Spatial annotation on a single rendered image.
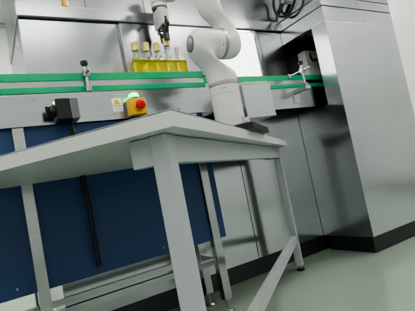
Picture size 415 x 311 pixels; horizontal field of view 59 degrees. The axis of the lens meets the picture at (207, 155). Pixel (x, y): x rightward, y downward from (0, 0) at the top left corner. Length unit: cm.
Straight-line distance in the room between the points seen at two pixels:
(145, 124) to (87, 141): 14
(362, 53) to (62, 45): 178
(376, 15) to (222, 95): 168
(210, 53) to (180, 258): 90
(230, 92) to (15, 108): 80
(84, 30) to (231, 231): 132
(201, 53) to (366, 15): 157
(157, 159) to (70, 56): 128
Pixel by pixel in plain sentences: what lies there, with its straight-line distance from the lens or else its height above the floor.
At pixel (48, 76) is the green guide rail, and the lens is 160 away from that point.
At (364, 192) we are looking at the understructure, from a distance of 234.
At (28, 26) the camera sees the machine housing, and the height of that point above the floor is 146.
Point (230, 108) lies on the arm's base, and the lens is 144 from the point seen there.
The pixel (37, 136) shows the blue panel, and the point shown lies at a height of 89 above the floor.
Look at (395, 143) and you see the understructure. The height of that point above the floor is 60.
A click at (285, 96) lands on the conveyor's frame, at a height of 100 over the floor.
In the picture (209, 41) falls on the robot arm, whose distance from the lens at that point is 148.
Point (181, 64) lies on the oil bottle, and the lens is 195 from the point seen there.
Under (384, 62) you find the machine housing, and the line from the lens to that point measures 279.
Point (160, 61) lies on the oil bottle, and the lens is 191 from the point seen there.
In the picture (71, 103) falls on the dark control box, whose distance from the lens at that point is 148.
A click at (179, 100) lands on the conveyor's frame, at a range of 173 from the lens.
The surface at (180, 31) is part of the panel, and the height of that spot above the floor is 146.
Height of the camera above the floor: 60
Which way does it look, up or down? 4 degrees up
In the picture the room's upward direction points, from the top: 11 degrees counter-clockwise
